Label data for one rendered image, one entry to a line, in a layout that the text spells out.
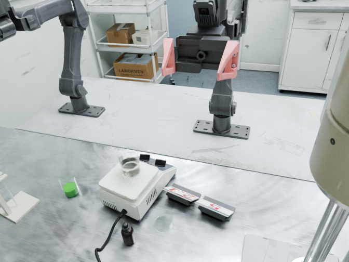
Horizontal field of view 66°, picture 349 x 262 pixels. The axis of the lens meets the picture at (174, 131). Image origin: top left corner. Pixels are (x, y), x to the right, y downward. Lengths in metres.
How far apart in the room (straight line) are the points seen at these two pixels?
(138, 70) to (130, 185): 2.31
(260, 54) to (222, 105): 2.73
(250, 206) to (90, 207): 0.43
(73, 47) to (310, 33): 2.26
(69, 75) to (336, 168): 1.00
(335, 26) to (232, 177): 2.28
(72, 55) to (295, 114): 0.88
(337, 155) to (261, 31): 3.26
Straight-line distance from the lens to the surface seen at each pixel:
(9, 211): 0.88
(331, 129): 0.27
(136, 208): 0.70
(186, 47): 0.55
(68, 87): 1.13
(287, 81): 3.08
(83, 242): 0.75
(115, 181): 0.73
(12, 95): 2.31
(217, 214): 0.72
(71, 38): 1.15
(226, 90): 0.89
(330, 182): 0.29
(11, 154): 1.12
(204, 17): 0.55
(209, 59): 0.55
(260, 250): 0.69
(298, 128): 1.07
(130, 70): 2.98
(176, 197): 0.75
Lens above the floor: 1.50
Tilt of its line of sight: 37 degrees down
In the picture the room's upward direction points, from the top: 4 degrees counter-clockwise
